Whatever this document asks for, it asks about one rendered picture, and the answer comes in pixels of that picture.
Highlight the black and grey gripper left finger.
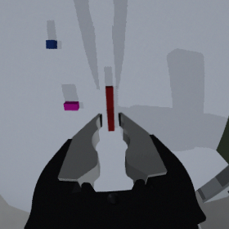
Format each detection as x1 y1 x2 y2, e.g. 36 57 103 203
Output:
24 114 102 229

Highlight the small magenta block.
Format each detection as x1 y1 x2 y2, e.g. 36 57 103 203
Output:
64 101 79 110

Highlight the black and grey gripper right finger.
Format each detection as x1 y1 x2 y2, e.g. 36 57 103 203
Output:
119 112 206 224

